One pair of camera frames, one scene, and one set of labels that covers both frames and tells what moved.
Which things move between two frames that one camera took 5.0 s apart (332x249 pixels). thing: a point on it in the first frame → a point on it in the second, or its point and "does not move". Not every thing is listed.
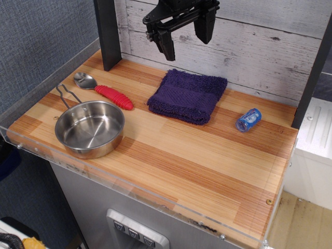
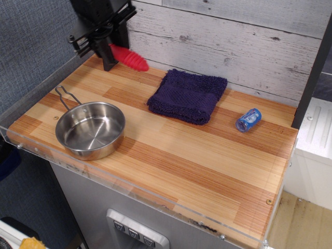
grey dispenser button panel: [124, 232] does not move
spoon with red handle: [86, 81] → [129, 59]
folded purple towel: [188, 97] does not move
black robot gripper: [169, 13] → [95, 19]
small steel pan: [87, 129] does not move
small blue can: [248, 119] does not move
